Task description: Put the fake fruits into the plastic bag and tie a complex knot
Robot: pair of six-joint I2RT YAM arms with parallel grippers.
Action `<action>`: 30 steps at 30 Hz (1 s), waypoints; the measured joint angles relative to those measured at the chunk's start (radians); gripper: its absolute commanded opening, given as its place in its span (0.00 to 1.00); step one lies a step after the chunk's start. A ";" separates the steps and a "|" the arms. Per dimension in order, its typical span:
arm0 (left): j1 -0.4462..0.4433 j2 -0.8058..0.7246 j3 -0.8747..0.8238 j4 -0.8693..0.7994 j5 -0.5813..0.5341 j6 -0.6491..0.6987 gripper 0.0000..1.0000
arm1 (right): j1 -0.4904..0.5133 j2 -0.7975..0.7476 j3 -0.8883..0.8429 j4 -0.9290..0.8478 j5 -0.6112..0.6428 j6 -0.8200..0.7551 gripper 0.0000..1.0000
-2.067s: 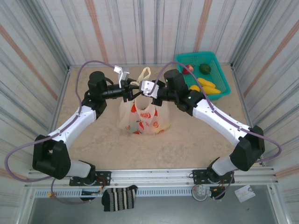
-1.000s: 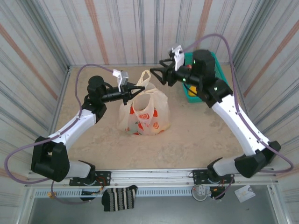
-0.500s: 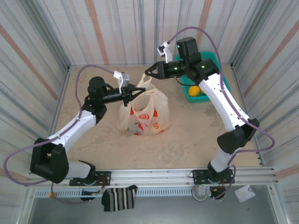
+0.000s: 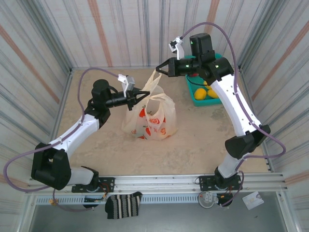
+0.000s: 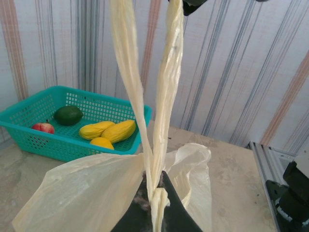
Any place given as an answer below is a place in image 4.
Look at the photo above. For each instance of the orange-print plastic bag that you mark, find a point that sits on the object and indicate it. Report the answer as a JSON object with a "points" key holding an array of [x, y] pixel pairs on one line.
{"points": [[166, 106]]}

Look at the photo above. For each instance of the teal plastic basket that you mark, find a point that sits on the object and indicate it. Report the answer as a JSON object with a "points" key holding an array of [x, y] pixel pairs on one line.
{"points": [[205, 102]]}

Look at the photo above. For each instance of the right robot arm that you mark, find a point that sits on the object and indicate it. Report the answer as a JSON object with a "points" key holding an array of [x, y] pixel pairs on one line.
{"points": [[236, 104]]}

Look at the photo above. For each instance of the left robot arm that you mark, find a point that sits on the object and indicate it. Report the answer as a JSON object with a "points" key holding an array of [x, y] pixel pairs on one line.
{"points": [[72, 133]]}

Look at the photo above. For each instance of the yellow fake mango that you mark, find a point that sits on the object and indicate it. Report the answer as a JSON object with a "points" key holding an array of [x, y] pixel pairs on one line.
{"points": [[206, 83], [213, 94]]}

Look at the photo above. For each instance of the yellow-orange fake mango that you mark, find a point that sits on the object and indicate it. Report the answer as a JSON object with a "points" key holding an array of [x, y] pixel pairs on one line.
{"points": [[200, 94]]}

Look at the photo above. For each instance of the black striped sock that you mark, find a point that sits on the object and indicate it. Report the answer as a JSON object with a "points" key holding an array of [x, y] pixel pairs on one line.
{"points": [[123, 205]]}

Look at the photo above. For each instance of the round white device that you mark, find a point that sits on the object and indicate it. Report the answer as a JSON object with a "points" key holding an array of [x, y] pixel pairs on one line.
{"points": [[206, 200]]}

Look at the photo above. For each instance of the white card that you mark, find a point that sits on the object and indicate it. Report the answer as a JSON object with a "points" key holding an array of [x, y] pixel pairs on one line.
{"points": [[252, 200]]}

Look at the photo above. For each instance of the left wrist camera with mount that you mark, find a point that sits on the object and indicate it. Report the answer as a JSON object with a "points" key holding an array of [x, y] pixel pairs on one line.
{"points": [[129, 83]]}

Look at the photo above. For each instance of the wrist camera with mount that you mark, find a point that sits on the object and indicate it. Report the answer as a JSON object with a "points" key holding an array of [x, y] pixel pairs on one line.
{"points": [[178, 49], [129, 83]]}

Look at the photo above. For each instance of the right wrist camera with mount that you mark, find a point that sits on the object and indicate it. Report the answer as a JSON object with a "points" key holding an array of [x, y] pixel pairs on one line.
{"points": [[178, 49]]}

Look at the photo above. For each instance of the aluminium mounting rail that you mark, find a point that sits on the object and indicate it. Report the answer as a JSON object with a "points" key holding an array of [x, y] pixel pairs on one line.
{"points": [[157, 181]]}

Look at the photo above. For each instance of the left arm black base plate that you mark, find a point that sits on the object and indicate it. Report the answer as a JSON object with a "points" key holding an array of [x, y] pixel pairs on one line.
{"points": [[107, 183]]}

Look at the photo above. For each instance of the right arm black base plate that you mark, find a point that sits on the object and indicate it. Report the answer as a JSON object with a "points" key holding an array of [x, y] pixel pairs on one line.
{"points": [[205, 182]]}

